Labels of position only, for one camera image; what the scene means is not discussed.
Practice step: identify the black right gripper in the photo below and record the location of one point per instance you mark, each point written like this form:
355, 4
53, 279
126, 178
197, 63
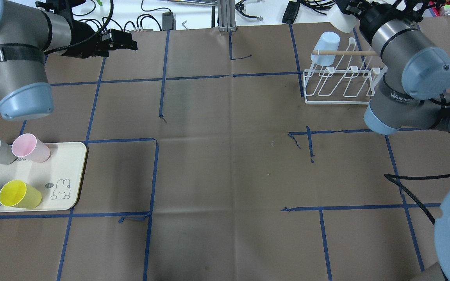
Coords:
367, 16

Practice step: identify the light blue plastic cup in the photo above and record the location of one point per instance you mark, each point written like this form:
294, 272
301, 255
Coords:
328, 41

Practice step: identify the white plastic cup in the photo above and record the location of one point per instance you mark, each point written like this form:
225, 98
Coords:
343, 22

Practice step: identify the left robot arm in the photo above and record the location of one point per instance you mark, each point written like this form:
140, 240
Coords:
27, 35

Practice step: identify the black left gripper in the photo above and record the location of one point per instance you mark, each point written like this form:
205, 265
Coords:
79, 37

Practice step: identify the yellow plastic cup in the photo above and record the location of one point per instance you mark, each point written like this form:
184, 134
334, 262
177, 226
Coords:
19, 194

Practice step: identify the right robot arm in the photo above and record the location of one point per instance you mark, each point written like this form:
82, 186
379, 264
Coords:
412, 91

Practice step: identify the pink plastic cup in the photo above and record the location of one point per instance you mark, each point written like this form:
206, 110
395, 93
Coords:
29, 147

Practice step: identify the aluminium frame post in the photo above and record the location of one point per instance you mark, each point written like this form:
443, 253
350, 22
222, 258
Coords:
226, 16

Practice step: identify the cream bunny tray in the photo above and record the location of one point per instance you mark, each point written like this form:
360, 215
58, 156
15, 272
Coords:
58, 179

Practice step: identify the white wire cup rack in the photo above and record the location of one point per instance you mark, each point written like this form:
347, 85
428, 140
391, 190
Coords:
350, 79

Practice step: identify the black power adapter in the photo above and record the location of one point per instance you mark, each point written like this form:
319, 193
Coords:
168, 21

